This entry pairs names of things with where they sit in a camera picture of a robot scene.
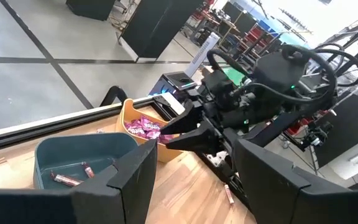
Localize yellow plastic bin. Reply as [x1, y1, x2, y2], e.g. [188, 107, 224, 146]
[114, 98, 183, 164]

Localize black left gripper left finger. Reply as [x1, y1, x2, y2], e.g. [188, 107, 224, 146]
[0, 139, 158, 224]

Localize white corner bracket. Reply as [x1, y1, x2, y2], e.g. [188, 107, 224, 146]
[206, 150, 230, 168]

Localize black computer with coloured lights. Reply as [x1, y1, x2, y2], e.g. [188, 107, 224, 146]
[149, 71, 198, 98]

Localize white tower fan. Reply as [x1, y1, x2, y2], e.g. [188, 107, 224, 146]
[183, 31, 221, 78]

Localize green cutting mat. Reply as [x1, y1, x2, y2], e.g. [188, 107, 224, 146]
[221, 64, 246, 87]

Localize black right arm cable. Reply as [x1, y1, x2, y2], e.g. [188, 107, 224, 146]
[206, 43, 358, 104]

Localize black camera on tripod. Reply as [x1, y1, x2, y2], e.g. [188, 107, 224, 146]
[302, 120, 336, 147]

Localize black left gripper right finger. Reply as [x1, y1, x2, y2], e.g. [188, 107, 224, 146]
[232, 138, 358, 224]

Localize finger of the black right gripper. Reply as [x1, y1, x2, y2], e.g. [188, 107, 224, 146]
[165, 123, 221, 156]
[160, 99, 203, 136]

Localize pink white Smarties roll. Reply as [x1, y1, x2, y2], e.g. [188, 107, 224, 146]
[223, 184, 236, 205]
[80, 161, 96, 179]
[50, 172, 84, 188]

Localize teal plastic bin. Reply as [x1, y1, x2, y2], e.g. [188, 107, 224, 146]
[33, 132, 140, 191]

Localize small black cabinet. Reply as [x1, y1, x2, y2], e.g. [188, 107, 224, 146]
[65, 0, 116, 22]

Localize large black cabinet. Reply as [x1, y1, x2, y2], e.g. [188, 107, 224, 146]
[121, 0, 205, 63]

